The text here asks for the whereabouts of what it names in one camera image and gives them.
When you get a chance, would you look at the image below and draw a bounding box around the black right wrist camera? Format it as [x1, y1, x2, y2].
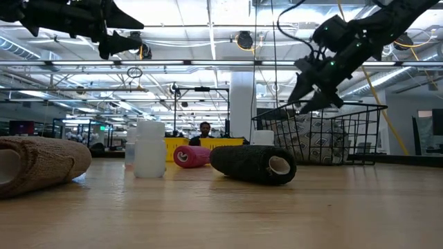
[312, 15, 351, 53]

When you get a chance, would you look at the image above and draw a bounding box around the black bandage roll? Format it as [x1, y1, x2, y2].
[209, 145, 298, 186]

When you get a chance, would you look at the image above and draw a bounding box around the pink bandage roll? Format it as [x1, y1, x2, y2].
[173, 145, 211, 169]

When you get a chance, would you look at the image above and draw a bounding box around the white building column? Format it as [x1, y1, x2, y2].
[229, 71, 257, 141]

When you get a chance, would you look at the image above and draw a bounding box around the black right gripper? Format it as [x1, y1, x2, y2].
[287, 44, 365, 115]

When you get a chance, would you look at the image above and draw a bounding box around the black ceiling cable reel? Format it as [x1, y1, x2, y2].
[126, 30, 153, 60]
[236, 30, 255, 50]

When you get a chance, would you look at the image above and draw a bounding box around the dark wall monitor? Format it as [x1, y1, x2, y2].
[431, 109, 443, 136]

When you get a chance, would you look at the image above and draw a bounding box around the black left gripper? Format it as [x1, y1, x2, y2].
[19, 0, 145, 60]

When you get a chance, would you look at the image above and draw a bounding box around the black wire basket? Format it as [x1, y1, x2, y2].
[251, 100, 388, 166]

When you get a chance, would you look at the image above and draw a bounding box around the patterned grey fabric pouch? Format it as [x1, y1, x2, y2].
[262, 113, 350, 165]

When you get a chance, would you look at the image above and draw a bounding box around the yellow plastic basket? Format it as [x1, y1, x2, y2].
[164, 137, 190, 163]
[199, 138, 245, 150]

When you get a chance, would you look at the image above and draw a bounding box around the black background frame stand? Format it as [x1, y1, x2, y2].
[172, 86, 231, 138]

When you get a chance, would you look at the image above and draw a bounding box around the person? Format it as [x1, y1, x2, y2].
[188, 121, 213, 147]

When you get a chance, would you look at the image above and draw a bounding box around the brown bandage roll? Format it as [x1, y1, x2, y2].
[0, 136, 93, 199]

